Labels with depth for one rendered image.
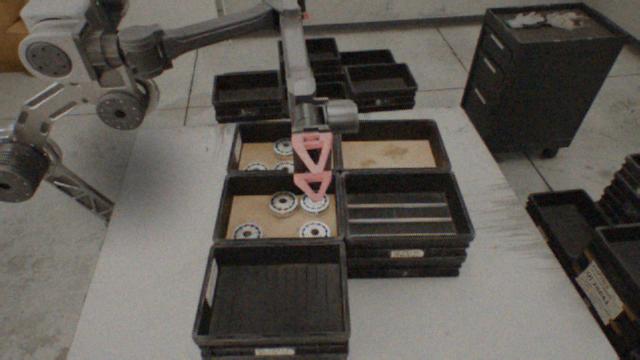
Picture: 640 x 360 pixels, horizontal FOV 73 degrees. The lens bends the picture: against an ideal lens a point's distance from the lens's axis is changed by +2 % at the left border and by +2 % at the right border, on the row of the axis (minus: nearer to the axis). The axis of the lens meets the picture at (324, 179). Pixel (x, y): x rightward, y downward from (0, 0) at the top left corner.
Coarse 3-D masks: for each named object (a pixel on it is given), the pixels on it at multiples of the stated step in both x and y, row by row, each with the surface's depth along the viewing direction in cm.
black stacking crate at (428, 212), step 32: (352, 192) 153; (384, 192) 154; (416, 192) 154; (448, 192) 150; (352, 224) 144; (384, 224) 144; (416, 224) 144; (448, 224) 144; (352, 256) 134; (384, 256) 135; (416, 256) 134; (448, 256) 135
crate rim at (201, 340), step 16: (320, 240) 126; (336, 240) 126; (208, 256) 122; (208, 272) 119; (192, 336) 105; (208, 336) 105; (224, 336) 105; (240, 336) 105; (256, 336) 105; (288, 336) 105; (304, 336) 105; (320, 336) 105; (336, 336) 105
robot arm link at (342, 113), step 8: (304, 80) 85; (296, 88) 83; (304, 88) 83; (296, 96) 81; (304, 96) 81; (312, 96) 82; (296, 104) 82; (320, 104) 83; (328, 104) 83; (336, 104) 83; (344, 104) 82; (352, 104) 81; (328, 112) 79; (336, 112) 79; (344, 112) 79; (352, 112) 79; (328, 120) 79; (336, 120) 79; (344, 120) 79; (352, 120) 79; (336, 128) 80; (344, 128) 80; (352, 128) 80
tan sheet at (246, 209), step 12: (240, 204) 150; (252, 204) 150; (264, 204) 150; (240, 216) 146; (252, 216) 146; (264, 216) 146; (300, 216) 146; (324, 216) 146; (228, 228) 142; (264, 228) 142; (276, 228) 142; (288, 228) 142; (300, 228) 142
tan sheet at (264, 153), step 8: (248, 144) 174; (256, 144) 174; (264, 144) 174; (272, 144) 174; (248, 152) 170; (256, 152) 170; (264, 152) 170; (272, 152) 170; (248, 160) 167; (256, 160) 167; (264, 160) 167; (272, 160) 167; (280, 160) 167; (288, 160) 167; (240, 168) 163; (272, 168) 164
